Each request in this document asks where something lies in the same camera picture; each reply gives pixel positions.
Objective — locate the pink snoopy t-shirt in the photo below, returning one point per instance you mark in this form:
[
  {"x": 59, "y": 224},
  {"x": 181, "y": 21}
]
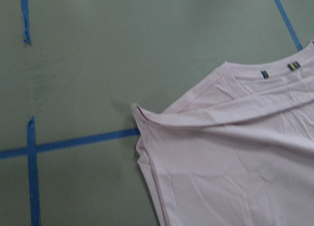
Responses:
[{"x": 237, "y": 149}]

